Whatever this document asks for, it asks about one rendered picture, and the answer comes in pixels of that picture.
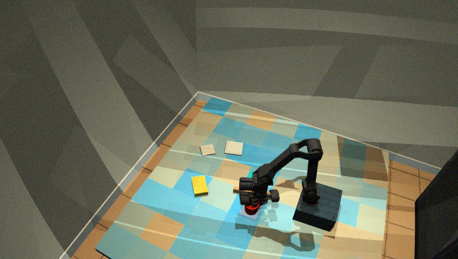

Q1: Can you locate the yellow rectangular block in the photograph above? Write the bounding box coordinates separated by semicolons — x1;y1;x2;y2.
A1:
191;175;208;197

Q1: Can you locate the red cup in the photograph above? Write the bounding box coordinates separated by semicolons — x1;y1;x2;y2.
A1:
245;199;259;215

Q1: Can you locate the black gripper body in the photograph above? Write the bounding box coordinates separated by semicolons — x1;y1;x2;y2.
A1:
239;189;280;205

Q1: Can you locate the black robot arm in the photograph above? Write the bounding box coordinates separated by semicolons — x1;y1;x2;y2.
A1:
239;138;323;207

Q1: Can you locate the beige flat square tile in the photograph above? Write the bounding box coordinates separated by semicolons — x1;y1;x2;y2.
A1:
225;141;243;156
200;144;215;156

